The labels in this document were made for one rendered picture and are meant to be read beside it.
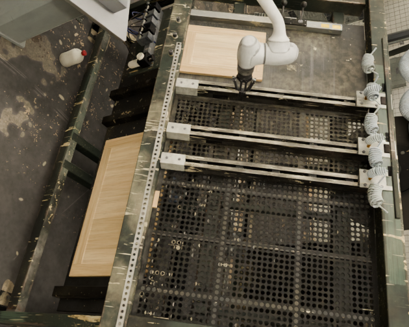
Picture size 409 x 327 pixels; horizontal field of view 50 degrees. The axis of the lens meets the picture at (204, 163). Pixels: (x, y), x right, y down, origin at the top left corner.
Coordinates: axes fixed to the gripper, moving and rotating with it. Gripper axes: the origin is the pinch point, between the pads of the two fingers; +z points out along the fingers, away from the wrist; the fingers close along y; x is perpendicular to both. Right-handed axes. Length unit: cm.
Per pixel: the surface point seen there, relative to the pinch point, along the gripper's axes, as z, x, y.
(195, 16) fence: 5, 60, -35
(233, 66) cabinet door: 6.7, 24.8, -6.9
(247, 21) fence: 5, 60, -2
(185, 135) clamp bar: 3.0, -28.8, -27.3
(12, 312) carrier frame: 41, -124, -104
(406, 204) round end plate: 44, -33, 105
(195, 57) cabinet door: 6.6, 28.6, -29.9
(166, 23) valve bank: 4, 51, -51
